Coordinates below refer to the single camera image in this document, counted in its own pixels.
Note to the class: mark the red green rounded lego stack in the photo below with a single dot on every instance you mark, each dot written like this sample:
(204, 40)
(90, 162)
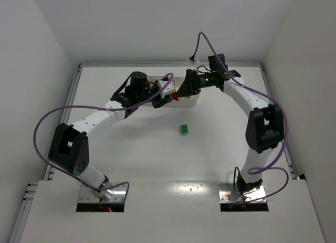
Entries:
(174, 96)

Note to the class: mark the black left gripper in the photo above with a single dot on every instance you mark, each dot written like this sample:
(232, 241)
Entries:
(158, 101)

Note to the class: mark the green square lego brick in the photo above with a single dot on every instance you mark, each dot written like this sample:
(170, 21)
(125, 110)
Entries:
(184, 129)

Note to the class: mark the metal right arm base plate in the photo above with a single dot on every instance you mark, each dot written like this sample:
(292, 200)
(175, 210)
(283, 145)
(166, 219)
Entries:
(228, 195)

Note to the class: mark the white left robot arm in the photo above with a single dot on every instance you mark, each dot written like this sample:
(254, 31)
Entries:
(69, 149)

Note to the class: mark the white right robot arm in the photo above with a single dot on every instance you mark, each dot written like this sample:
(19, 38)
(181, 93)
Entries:
(265, 126)

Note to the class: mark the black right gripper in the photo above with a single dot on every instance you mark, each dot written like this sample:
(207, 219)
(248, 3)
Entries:
(193, 82)

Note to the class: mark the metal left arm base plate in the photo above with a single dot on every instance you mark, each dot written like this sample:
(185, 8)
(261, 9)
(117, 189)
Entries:
(115, 193)

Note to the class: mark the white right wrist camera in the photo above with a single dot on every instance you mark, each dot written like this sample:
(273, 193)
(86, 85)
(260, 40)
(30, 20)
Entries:
(195, 62)

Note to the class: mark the white compartment tray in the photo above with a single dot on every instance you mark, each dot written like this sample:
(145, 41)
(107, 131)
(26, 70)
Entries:
(184, 102)

